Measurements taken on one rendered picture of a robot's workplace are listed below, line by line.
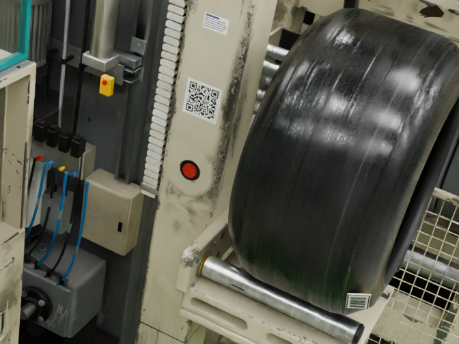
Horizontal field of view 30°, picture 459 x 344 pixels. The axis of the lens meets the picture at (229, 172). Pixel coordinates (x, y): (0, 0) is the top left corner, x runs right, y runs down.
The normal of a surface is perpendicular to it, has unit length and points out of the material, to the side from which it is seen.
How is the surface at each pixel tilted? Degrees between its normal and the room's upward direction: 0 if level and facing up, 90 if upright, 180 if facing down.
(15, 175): 90
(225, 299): 0
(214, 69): 90
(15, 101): 90
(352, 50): 22
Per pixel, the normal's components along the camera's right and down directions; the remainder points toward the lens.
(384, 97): -0.12, -0.43
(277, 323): 0.18, -0.83
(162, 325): -0.44, 0.40
